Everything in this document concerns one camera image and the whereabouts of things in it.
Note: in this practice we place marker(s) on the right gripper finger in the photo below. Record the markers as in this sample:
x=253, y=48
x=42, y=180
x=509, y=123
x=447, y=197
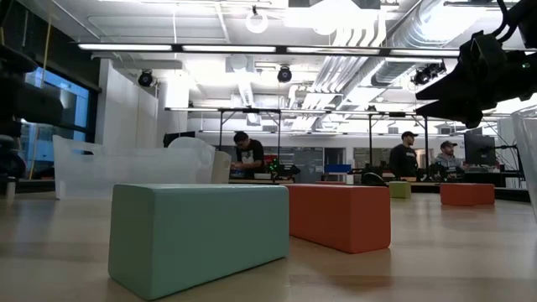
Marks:
x=451, y=90
x=465, y=113

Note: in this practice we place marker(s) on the thin red plank block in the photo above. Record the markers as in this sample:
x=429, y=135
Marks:
x=467, y=194

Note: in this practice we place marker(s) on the green cube block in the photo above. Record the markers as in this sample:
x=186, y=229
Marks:
x=399, y=190

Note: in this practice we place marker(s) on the red rectangular block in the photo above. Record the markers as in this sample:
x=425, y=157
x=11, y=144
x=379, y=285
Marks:
x=340, y=218

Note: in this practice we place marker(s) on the blue rectangular block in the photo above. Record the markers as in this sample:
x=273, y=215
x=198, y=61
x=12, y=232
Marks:
x=197, y=239

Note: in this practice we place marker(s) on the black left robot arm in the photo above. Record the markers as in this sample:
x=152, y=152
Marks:
x=38, y=102

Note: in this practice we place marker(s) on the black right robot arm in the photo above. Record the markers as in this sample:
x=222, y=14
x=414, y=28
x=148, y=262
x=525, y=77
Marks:
x=529, y=19

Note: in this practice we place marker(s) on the black ceiling spotlight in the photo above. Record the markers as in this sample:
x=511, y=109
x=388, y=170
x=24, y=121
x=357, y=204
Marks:
x=284, y=74
x=145, y=78
x=428, y=73

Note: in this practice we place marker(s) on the black computer monitor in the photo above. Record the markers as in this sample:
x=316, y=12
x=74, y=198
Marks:
x=479, y=150

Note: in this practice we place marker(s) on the person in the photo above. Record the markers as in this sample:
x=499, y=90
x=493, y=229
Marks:
x=250, y=157
x=449, y=161
x=403, y=161

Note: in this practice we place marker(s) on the clear plastic bin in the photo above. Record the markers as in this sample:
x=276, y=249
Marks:
x=126, y=172
x=526, y=159

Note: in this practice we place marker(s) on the black chair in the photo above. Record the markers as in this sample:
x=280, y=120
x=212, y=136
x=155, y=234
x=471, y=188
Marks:
x=373, y=179

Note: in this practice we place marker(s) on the blue box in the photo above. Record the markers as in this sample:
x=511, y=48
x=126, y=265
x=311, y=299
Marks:
x=337, y=168

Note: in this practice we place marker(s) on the black robot green lights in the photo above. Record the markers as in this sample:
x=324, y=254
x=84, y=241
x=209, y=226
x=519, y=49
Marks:
x=283, y=170

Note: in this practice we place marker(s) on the long ceiling light bar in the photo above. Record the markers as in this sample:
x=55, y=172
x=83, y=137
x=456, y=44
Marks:
x=228, y=48

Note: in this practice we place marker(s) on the blue-lit window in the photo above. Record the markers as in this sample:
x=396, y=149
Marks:
x=77, y=109

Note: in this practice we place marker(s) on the black gantry frame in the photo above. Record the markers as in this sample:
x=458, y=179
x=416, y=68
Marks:
x=279, y=134
x=425, y=142

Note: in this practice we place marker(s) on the silver ventilation duct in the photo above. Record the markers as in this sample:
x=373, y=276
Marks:
x=419, y=25

